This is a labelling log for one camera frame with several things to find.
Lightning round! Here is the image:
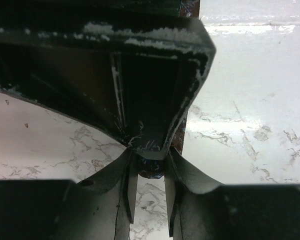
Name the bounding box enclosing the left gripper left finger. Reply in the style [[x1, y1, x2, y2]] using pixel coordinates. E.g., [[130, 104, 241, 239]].
[[0, 149, 138, 240]]

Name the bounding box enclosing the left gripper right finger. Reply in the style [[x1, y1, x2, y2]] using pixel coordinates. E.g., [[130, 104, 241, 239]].
[[164, 148, 300, 240]]

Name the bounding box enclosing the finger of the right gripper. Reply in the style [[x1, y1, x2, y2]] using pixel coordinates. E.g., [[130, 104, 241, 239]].
[[0, 15, 216, 160]]

